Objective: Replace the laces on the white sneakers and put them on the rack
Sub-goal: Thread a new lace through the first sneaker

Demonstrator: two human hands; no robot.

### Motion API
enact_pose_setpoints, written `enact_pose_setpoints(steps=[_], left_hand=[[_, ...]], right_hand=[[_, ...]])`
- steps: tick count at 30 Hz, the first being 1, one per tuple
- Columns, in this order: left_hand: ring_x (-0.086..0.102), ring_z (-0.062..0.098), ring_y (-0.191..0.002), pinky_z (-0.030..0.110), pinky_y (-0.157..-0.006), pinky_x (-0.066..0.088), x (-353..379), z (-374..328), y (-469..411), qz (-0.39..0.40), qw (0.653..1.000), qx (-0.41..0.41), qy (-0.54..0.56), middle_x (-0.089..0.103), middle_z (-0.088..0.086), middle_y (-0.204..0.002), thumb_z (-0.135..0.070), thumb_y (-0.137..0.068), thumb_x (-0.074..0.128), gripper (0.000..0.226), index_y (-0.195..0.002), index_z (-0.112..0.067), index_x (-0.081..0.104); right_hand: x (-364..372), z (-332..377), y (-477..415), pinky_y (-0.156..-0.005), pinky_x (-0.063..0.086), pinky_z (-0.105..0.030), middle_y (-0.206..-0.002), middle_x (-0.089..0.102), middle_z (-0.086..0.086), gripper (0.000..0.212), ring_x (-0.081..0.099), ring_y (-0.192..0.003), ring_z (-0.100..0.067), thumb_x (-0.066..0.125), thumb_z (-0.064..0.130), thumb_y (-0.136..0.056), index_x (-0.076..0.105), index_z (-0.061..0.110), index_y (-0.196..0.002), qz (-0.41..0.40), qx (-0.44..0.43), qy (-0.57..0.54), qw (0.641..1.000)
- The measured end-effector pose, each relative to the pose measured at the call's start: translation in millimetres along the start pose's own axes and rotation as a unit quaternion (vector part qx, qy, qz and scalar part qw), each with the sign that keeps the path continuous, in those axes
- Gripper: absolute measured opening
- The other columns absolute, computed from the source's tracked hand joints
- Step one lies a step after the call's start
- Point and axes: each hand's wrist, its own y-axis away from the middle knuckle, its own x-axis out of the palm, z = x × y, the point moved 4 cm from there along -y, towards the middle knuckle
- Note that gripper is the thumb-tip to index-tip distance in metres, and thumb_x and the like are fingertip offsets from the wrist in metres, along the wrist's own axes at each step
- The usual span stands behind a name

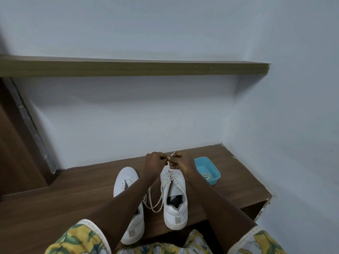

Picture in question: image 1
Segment person's right hand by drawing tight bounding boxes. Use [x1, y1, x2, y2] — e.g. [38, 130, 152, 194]
[167, 151, 198, 182]

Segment person's right forearm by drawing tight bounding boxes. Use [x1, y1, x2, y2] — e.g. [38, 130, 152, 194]
[188, 174, 258, 252]

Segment person's left hand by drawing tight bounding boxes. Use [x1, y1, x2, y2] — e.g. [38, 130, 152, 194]
[144, 152, 169, 178]

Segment wooden wall shelf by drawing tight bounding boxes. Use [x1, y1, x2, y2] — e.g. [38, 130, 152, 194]
[0, 55, 271, 78]

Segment person's left forearm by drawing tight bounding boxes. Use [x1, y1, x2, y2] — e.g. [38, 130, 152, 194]
[87, 171, 160, 249]

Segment white sneaker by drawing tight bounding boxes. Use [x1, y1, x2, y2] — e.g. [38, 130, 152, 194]
[160, 164, 189, 231]
[113, 167, 145, 245]

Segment blue plastic basket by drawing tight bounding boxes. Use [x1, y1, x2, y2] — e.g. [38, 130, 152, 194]
[194, 157, 221, 186]

